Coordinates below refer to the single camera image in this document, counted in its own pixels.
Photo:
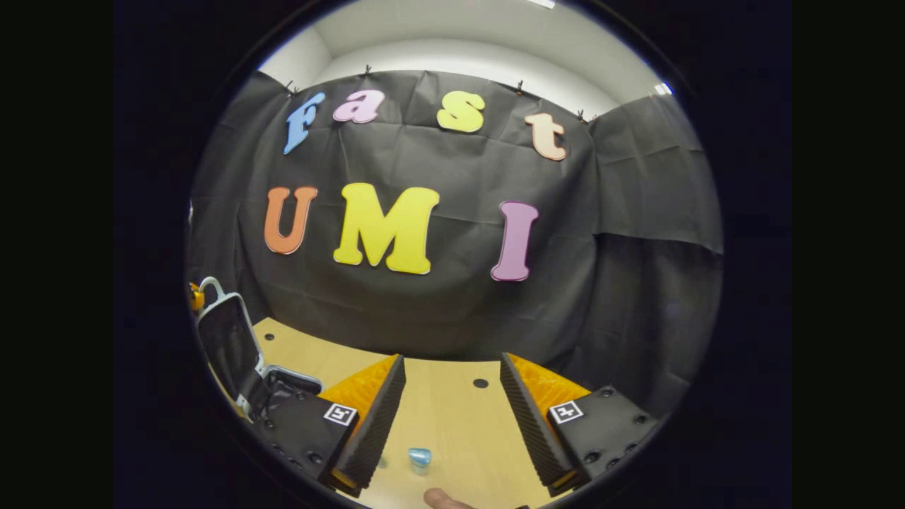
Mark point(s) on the light blue suitcase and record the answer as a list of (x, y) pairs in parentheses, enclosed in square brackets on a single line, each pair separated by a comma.
[(230, 339)]

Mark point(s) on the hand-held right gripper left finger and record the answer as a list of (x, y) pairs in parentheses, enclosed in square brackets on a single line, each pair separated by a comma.
[(375, 431)]

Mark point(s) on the black backdrop cloth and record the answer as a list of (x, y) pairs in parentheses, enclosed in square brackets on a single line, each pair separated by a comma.
[(438, 311)]

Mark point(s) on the ceiling light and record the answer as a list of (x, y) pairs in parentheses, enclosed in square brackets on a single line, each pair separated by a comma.
[(541, 3), (663, 88)]

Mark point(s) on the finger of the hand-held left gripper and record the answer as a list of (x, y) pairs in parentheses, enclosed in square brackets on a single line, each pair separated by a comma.
[(196, 297)]

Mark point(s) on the small blue bottle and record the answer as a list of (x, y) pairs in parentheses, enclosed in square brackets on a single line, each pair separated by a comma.
[(420, 458)]

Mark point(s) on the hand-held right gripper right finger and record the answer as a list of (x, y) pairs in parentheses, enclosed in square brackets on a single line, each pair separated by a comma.
[(534, 424)]

